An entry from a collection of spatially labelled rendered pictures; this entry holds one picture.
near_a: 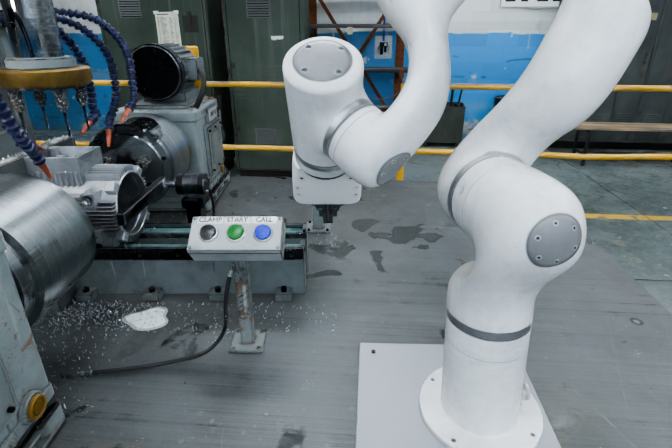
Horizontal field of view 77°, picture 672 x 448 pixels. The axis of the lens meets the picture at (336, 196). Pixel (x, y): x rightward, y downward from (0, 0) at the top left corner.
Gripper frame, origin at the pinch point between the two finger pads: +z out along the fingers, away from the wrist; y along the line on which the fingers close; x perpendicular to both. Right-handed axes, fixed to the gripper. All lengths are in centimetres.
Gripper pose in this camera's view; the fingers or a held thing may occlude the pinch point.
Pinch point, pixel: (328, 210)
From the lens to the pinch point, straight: 70.0
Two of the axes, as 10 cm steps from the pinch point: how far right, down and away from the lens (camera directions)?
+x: 0.0, 8.6, -5.1
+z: 0.0, 5.1, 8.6
